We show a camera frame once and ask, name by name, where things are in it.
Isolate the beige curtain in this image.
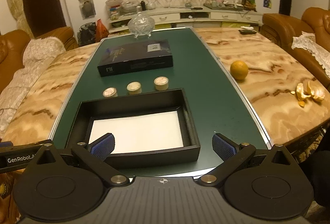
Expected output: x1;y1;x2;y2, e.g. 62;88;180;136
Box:
0;0;34;39

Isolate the white television cabinet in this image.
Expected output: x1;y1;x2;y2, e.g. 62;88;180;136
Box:
108;5;263;34

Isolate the brown leather armchair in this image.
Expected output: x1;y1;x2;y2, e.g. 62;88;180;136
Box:
262;7;330;85

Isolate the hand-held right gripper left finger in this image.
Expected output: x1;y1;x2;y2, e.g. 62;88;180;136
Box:
26;133;131;186

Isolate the green table mat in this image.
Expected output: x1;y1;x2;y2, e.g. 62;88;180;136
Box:
49;27;272;179

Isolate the white paper sheet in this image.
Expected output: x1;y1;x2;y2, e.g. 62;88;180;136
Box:
88;110;184;155

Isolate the black box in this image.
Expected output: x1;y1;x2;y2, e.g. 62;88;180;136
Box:
66;88;201;169

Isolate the orange plastic bag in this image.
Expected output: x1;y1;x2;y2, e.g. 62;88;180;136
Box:
96;19;109;43

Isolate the crystal glass lidded bowl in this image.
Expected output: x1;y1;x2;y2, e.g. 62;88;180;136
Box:
127;11;155;39

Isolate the black tray with tissue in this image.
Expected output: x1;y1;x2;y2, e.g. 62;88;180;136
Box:
238;26;257;35

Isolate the marble desktop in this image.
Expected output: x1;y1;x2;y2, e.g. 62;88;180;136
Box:
0;27;330;163

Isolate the brown leather sofa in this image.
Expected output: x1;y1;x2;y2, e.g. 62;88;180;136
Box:
0;27;78;95

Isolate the orange fruit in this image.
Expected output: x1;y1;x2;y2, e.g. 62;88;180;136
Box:
230;60;249;81

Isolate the grey vase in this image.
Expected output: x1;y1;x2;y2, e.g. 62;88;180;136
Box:
81;1;94;19

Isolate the dark blue box lid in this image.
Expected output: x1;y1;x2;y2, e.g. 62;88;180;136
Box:
97;39;173;77

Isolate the glass dish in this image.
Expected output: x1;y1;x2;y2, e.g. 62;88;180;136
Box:
122;1;141;14

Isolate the clear plastic jar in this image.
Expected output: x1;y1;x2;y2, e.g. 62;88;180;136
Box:
106;0;124;21

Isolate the tea tray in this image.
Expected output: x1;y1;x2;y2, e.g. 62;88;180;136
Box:
204;0;244;11

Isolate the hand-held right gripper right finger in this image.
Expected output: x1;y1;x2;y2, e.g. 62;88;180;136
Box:
197;133;302;186

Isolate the small round jar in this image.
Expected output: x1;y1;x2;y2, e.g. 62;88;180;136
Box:
126;81;143;95
103;87;118;98
154;77;170;91

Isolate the white lace cloth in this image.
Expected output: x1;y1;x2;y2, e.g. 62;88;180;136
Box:
291;33;330;73

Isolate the white textured sofa cloth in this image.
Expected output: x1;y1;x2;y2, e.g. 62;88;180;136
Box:
0;38;67;138

